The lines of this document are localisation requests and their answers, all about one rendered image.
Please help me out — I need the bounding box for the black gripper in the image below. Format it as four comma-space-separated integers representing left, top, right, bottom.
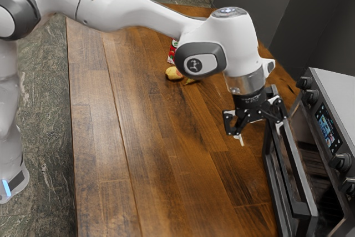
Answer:
222, 83, 290, 147

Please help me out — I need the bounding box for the glass oven door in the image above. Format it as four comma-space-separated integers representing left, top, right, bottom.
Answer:
262, 114, 320, 237

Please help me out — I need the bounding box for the black and silver oven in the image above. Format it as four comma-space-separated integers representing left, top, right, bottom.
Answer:
262, 67, 355, 237

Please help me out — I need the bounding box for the yellow red peach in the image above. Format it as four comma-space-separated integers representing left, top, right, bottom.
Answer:
165, 65, 185, 82

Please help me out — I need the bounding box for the red and white carton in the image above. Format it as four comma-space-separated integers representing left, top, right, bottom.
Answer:
166, 38, 180, 65

